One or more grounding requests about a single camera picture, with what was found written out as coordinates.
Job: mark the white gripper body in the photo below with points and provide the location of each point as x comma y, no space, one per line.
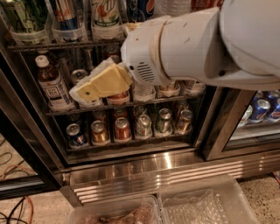
139,55

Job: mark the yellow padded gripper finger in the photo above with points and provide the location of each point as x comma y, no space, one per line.
107,79

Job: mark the red bull can top shelf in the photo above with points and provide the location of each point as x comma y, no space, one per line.
65,14

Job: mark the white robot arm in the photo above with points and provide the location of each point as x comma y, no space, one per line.
236,45

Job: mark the red coca-cola can middle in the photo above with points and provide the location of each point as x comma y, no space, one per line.
118,99

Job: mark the blue red bull can middle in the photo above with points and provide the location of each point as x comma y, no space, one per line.
78,75

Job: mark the water bottle middle shelf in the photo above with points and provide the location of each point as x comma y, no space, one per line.
143,93

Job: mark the pepsi can top shelf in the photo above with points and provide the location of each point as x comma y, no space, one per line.
140,10

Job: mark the pepsi can shelf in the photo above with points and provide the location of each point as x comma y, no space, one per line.
75,136
140,10

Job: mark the gold can middle shelf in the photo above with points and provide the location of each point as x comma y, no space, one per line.
170,89

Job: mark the gold can shelf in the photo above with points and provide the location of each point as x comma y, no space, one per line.
99,132
184,120
170,89

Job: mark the clear water bottle top shelf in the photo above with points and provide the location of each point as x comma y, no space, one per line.
172,8

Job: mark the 7up can top shelf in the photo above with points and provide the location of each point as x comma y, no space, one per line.
105,13

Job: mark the gold can bottom shelf left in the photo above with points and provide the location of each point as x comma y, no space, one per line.
99,132

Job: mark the red can bottom shelf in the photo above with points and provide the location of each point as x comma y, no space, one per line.
122,129

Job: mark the silver can bottom shelf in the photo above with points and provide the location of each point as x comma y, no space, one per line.
143,126

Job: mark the pepsi can bottom shelf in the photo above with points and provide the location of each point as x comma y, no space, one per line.
75,136

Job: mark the coca-cola can top shelf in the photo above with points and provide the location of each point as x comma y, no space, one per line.
205,4

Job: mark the green can bottom shelf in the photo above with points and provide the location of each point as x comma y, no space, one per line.
164,122

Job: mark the green can shelf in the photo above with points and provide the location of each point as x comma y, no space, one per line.
164,122
25,16

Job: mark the gold can bottom shelf right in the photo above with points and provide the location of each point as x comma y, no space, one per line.
184,120

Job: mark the green can top shelf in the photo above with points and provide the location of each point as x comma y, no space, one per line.
25,16

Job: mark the steel fridge base grille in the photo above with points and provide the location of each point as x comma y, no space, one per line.
144,175

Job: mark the open fridge door left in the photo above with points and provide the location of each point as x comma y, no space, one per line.
27,129

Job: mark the closed fridge door right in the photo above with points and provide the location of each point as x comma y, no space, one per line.
226,140

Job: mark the iced tea bottle left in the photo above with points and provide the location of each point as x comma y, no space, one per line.
55,89

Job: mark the iced tea bottle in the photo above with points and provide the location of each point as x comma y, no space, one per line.
55,89
193,87

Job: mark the iced tea bottle right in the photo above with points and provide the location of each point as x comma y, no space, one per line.
193,87

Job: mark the clear plastic bin left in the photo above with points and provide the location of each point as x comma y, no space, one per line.
132,210

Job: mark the clear plastic bin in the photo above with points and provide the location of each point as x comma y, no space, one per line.
215,200
132,210

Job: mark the pepsi cans behind glass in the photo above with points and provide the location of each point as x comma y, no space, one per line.
265,107

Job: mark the clear plastic bin right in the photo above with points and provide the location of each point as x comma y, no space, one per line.
215,200

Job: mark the middle wire shelf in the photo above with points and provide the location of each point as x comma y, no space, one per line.
127,104

